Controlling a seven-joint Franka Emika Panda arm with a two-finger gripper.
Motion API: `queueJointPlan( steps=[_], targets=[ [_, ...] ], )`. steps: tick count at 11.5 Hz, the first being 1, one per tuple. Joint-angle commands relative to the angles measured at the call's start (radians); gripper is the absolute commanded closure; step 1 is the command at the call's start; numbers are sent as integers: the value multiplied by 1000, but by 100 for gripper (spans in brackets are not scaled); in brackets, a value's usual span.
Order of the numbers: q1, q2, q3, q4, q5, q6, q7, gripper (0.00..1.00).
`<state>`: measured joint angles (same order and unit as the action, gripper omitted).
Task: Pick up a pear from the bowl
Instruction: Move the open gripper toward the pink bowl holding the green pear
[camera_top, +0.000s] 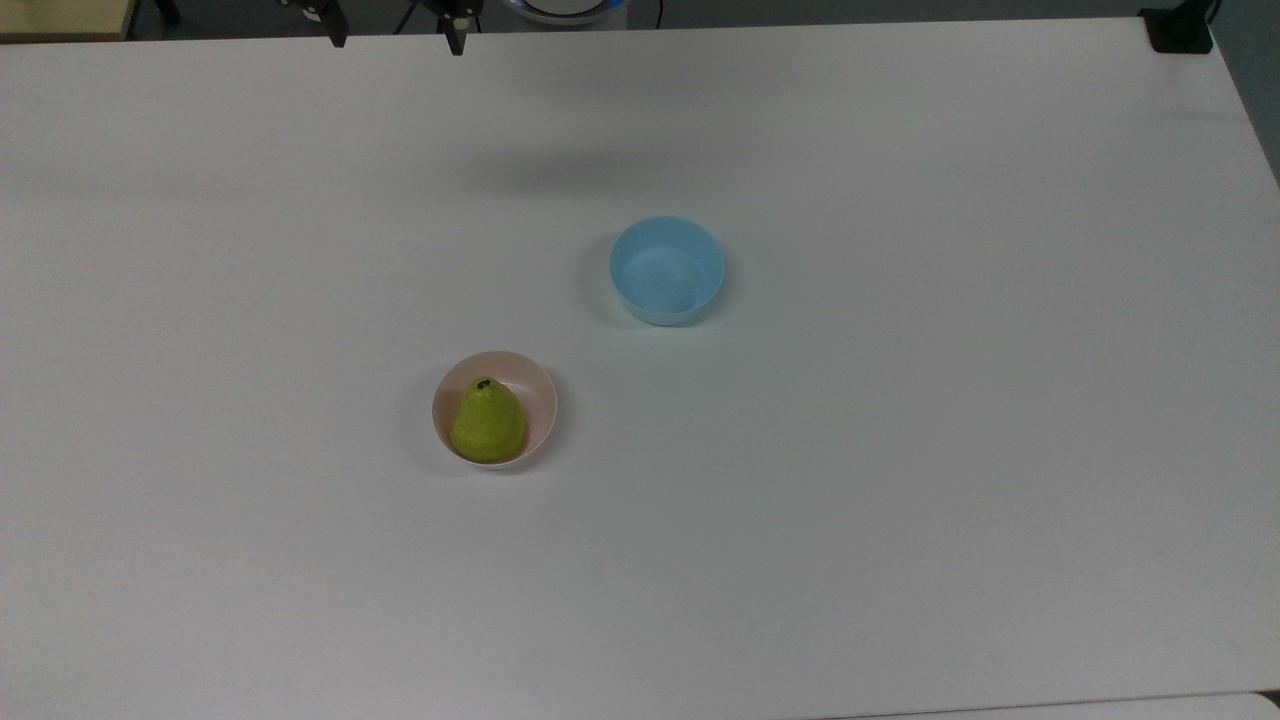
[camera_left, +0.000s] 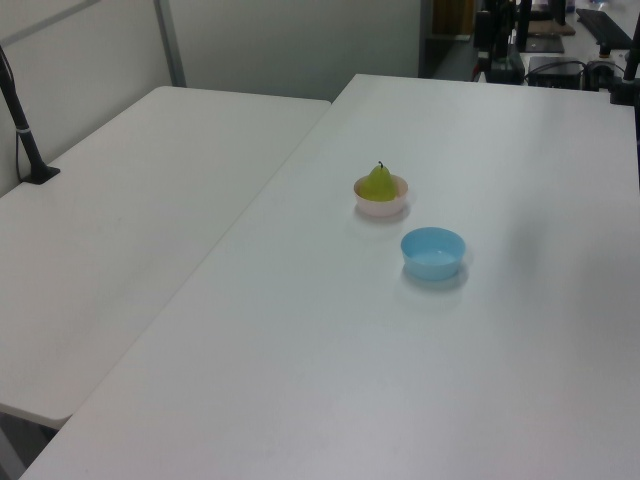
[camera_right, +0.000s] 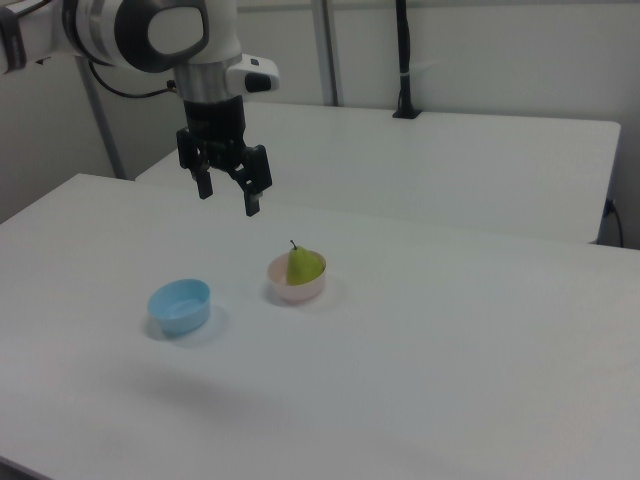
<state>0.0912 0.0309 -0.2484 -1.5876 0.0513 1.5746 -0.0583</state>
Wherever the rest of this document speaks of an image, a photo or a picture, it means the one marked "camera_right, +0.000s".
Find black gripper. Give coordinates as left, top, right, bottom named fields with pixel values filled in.
left=175, top=97, right=274, bottom=218

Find green pear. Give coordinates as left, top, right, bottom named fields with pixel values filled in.
left=285, top=239, right=325, bottom=287

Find pink plastic bowl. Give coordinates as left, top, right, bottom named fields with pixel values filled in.
left=266, top=252, right=330, bottom=306

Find blue plastic bowl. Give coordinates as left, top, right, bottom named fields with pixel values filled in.
left=147, top=278, right=212, bottom=337

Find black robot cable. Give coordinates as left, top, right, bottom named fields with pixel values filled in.
left=87, top=58, right=180, bottom=100

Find grey metal frame post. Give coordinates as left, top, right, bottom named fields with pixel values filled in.
left=74, top=54, right=127, bottom=181

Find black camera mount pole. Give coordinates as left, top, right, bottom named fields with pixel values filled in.
left=391, top=0, right=424, bottom=120

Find black wall cable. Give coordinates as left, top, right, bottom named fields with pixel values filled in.
left=603, top=197, right=626, bottom=247

